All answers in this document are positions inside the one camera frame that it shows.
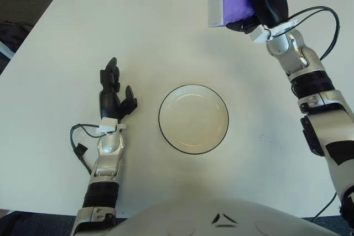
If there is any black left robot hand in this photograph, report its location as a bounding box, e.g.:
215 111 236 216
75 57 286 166
98 57 138 123

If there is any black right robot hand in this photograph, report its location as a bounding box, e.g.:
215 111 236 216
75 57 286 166
225 0 290 35

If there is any purple tissue paper pack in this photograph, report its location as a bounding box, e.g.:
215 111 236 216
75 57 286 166
207 0 255 29

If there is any white plate with black rim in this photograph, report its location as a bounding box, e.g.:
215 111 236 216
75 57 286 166
158 83 230 154

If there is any black bag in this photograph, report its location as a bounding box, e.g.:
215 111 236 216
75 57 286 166
0 21 35 51

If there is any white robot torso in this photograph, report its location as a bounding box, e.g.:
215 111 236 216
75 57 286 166
107 197 346 236

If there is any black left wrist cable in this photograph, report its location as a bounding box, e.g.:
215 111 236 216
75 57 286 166
70 124 102 175

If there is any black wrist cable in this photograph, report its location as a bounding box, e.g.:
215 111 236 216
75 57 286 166
70 124 102 175
287 6 340 60

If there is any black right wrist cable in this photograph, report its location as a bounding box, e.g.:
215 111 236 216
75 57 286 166
287 6 340 60

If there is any thin black body cable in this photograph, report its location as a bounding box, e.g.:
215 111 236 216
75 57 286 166
311 191 338 223

